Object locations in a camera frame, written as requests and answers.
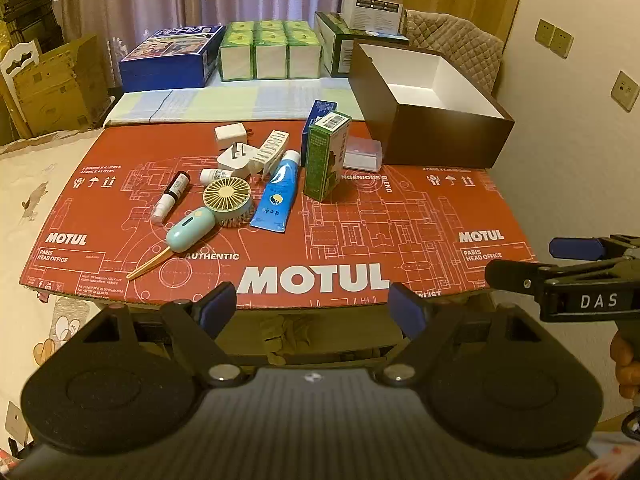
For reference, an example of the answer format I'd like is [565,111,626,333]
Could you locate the clear plastic case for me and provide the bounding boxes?
[342,136,383,172]

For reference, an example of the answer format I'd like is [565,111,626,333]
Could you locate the cartoon printed bed sheet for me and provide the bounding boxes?
[0,127,166,461]

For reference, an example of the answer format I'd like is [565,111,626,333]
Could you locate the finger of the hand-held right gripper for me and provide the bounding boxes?
[549,234,640,262]
[485,257,640,291]

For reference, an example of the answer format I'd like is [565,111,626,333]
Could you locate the white rounded charger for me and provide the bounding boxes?
[216,142,256,180]

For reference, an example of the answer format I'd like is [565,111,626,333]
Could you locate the black folding rack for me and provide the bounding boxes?
[0,0,66,56]

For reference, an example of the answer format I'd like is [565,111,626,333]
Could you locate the mint handheld fan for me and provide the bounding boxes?
[165,179,257,253]

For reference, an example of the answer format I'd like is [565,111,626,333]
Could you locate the dark green carton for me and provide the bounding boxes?
[314,11,411,78]

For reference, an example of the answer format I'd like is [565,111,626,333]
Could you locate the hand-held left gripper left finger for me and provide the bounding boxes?
[92,282,242,387]

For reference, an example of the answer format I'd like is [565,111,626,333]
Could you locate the quilted chair back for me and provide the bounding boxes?
[402,10,505,96]

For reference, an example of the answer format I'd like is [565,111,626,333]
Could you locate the brown cardboard box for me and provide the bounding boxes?
[12,35,108,136]

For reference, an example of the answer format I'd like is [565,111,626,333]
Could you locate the large blue printed box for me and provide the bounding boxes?
[119,25,226,93]

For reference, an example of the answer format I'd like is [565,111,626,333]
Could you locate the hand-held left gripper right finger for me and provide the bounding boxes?
[382,283,543,386]

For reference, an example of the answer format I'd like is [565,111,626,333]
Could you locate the green medicine box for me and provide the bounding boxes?
[303,113,351,200]

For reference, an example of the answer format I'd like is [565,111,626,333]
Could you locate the blue toothpaste tube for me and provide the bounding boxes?
[249,150,302,233]

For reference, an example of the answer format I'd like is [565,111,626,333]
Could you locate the cream ribbed plastic holder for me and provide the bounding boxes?
[248,130,292,179]

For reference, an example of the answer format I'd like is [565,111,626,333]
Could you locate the green tissue multipack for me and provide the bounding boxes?
[218,20,322,82]

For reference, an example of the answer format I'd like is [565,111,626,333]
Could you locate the black and white tube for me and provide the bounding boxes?
[152,171,192,224]

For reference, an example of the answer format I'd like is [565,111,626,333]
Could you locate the person's right hand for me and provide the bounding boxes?
[610,334,640,401]

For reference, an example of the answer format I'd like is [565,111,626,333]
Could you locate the pastel checkered cloth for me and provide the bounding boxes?
[102,77,371,127]

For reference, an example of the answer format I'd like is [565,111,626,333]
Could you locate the small blue box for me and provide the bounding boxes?
[301,100,338,155]

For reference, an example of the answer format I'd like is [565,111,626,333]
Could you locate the white carved chair back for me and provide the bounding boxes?
[0,40,43,126]

